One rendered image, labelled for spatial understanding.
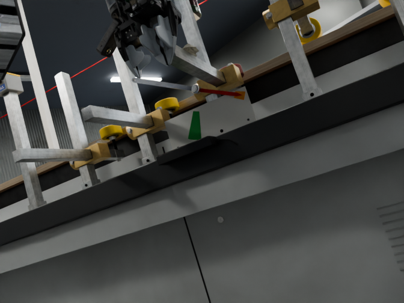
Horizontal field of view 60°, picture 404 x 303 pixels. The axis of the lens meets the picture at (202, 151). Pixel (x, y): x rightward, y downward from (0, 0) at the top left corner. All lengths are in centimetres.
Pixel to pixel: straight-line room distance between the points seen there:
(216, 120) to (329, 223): 47
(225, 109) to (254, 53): 618
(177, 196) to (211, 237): 26
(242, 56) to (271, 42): 71
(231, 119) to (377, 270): 60
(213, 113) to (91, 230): 58
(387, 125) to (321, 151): 16
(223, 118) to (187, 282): 64
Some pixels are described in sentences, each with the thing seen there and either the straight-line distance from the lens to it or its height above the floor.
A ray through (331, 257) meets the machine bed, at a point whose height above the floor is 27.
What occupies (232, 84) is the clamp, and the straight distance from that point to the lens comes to 97.
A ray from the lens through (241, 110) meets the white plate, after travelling 95.
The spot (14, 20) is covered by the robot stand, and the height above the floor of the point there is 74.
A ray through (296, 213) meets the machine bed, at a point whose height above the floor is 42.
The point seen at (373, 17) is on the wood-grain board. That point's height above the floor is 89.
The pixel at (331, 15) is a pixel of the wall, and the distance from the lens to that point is 639.
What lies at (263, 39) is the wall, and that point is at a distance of 704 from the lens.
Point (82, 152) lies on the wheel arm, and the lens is 117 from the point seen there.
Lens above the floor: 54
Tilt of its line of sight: 8 degrees up
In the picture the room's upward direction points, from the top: 18 degrees counter-clockwise
